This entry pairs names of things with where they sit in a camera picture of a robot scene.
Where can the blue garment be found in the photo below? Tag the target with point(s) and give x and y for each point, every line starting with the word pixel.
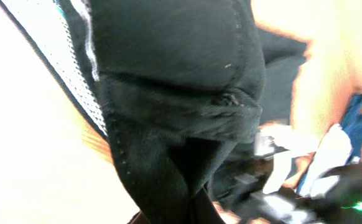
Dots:
pixel 352 126

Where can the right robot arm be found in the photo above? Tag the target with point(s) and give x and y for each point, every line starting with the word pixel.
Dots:
pixel 324 174

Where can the black garment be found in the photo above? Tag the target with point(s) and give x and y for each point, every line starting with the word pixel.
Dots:
pixel 178 89

